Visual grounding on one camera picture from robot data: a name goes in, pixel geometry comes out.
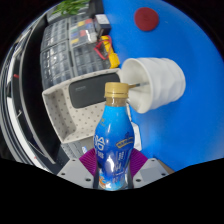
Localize metal spoon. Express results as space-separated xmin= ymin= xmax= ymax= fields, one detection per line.
xmin=128 ymin=81 xmax=150 ymax=90

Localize grey small-parts drawer cabinet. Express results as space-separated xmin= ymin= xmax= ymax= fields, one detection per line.
xmin=39 ymin=41 xmax=73 ymax=89
xmin=68 ymin=16 xmax=111 ymax=76
xmin=41 ymin=18 xmax=71 ymax=51

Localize white ribbed mug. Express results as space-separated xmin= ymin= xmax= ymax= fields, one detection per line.
xmin=117 ymin=57 xmax=187 ymax=115

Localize blue drink bottle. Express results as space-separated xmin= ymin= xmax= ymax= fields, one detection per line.
xmin=93 ymin=81 xmax=136 ymax=192

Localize beige dotted storage tray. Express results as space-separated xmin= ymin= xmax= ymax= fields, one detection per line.
xmin=41 ymin=68 xmax=134 ymax=144

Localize flat round red coaster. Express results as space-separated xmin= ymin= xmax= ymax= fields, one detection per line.
xmin=133 ymin=7 xmax=160 ymax=32

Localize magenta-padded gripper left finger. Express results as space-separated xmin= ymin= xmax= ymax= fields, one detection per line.
xmin=56 ymin=147 xmax=99 ymax=190

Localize flat black case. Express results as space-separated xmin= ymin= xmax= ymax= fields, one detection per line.
xmin=89 ymin=0 xmax=104 ymax=17

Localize black box with white label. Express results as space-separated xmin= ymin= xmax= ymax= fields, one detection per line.
xmin=93 ymin=13 xmax=112 ymax=36

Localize black zip pouch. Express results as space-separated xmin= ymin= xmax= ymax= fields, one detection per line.
xmin=68 ymin=73 xmax=121 ymax=109

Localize clear organizer box, coloured parts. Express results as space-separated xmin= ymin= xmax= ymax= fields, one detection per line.
xmin=68 ymin=18 xmax=96 ymax=44

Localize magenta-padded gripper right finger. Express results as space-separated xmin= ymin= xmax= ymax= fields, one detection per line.
xmin=128 ymin=148 xmax=170 ymax=190

